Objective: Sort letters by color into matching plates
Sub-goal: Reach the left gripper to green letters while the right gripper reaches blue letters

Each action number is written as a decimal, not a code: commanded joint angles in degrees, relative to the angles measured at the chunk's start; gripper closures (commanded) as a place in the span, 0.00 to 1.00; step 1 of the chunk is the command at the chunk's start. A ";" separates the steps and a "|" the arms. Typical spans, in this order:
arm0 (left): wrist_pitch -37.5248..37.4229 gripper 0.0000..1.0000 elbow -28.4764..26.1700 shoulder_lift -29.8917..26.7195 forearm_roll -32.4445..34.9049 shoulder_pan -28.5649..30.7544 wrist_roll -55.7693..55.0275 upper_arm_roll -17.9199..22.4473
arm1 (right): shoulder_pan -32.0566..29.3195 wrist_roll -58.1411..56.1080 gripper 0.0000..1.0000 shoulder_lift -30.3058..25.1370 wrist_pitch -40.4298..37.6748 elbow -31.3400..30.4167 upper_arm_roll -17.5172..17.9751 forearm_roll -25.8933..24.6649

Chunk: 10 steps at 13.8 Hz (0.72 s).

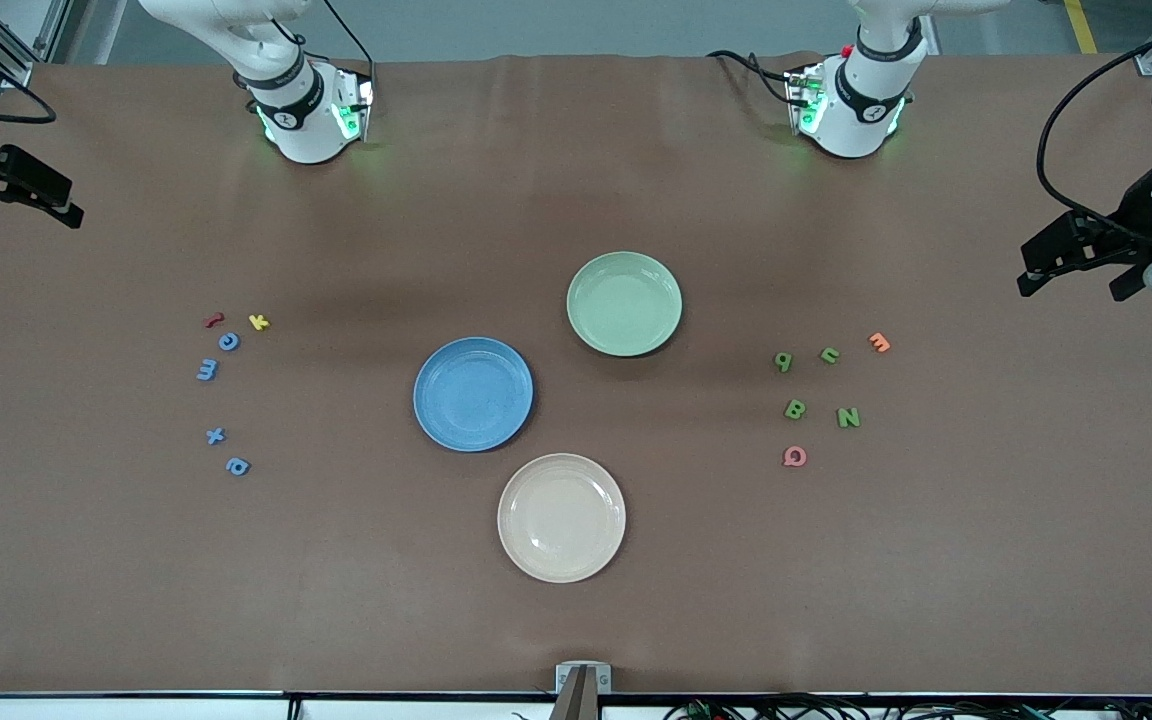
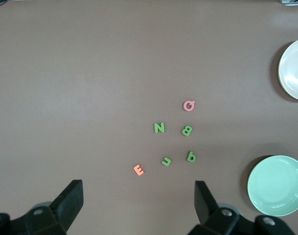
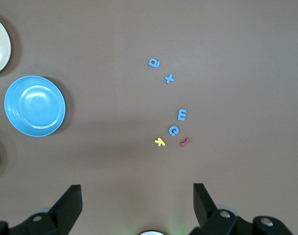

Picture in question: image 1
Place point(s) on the green plate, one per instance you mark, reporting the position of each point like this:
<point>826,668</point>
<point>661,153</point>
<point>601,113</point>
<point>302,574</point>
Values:
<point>624,310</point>

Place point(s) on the blue plate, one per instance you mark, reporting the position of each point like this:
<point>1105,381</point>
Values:
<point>473,395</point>

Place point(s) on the yellow foam letter K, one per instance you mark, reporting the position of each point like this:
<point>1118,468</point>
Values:
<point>258,321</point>

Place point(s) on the green foam letter U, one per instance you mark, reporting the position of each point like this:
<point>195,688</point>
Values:
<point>829,355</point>

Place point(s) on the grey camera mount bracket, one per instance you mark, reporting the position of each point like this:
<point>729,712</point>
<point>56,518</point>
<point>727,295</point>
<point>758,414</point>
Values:
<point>583,690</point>

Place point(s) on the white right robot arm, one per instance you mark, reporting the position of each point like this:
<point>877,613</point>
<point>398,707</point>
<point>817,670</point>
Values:
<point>306,130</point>

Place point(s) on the red foam letter R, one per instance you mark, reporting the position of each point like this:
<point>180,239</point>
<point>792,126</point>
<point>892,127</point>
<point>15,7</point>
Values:
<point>213,320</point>

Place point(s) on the orange foam letter E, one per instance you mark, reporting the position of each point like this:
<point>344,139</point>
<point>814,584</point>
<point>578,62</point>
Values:
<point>878,342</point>

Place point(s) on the beige plate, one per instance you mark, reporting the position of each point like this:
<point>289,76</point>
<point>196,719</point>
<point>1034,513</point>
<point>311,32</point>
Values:
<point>561,518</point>

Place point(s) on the green foam letter B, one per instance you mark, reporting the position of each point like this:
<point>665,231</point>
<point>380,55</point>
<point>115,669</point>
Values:
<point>795,409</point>

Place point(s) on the blue foam letter P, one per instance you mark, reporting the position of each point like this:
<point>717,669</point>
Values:
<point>238,466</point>

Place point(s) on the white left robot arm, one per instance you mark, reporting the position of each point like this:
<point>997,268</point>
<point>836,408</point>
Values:
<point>856,120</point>

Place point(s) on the pink foam letter Q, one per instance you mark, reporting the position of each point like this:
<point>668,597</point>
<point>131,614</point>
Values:
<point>786,456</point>

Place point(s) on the blue foam letter X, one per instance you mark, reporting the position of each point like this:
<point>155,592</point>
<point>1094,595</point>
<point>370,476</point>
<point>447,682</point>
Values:
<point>215,435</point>

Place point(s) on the blue foam letter C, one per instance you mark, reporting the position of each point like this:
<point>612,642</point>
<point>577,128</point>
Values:
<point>221,342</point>

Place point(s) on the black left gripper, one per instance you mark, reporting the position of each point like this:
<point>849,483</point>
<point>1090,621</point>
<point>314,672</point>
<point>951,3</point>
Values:
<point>1139,208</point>

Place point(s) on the blue foam letter E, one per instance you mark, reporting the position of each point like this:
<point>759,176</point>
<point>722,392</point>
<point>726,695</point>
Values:
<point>207,370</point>

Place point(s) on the brown table cover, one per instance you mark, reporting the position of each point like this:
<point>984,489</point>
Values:
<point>576,180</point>

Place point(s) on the green foam letter P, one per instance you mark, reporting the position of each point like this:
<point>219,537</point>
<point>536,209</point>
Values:
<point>783,362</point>

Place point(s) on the green foam letter N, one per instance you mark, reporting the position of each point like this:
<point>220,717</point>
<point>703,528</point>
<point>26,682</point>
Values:
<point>848,417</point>

